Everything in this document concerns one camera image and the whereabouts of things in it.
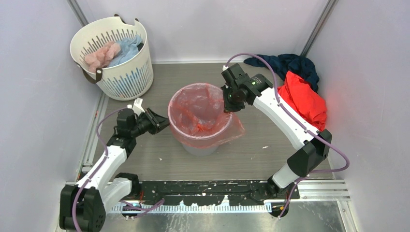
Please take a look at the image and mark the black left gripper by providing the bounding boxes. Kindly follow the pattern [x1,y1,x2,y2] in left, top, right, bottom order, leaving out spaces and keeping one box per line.
[131,108,173,137]

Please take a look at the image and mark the red plastic trash bag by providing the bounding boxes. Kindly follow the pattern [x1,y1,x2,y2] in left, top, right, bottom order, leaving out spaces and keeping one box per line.
[167,83,245,148]

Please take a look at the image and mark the grey plastic trash bin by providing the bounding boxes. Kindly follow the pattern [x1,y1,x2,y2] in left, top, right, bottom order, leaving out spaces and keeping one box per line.
[182,144,218,157]

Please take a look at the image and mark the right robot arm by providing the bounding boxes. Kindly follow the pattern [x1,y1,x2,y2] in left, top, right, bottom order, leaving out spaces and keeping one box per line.
[221,64,332,199]

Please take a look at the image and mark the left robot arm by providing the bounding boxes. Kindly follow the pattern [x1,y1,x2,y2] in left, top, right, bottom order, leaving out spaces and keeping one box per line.
[59,106,170,232]

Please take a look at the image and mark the navy blue cloth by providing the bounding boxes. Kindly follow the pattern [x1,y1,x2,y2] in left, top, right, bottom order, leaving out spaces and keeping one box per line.
[244,54,320,93]

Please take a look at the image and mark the red cloth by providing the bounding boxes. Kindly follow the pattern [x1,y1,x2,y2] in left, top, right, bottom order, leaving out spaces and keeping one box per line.
[278,71,327,131]

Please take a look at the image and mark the light blue plastic bag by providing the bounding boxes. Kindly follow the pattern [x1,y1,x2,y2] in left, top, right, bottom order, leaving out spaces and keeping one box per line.
[108,35,144,67]

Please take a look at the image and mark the pink plastic bag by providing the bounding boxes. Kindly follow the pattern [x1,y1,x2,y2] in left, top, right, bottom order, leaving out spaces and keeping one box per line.
[85,41,121,73]

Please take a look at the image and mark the white slotted laundry basket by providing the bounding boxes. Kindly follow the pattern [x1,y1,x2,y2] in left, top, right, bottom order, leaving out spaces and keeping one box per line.
[70,14,154,101]

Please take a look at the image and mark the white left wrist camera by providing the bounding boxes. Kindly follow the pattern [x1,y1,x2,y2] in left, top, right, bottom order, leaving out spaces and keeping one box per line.
[131,98,145,116]

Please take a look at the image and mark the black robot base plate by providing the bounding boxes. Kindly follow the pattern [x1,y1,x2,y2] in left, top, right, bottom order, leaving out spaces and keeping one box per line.
[122,180,294,206]

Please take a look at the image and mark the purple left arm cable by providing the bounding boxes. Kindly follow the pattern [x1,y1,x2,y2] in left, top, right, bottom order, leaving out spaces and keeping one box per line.
[72,105,164,232]

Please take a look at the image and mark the right aluminium corner post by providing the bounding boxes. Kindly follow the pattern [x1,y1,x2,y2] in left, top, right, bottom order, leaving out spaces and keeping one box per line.
[300,0,339,57]

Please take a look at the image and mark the aluminium corner post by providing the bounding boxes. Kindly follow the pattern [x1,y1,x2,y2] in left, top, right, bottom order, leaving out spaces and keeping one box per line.
[300,0,339,57]
[67,0,89,26]

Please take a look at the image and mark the aluminium frame rail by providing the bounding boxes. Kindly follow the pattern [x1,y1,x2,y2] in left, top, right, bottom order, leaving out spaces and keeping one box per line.
[107,179,351,214]

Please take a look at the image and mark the left aluminium corner post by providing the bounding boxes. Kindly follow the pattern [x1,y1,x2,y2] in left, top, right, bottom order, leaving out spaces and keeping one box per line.
[67,0,89,26]

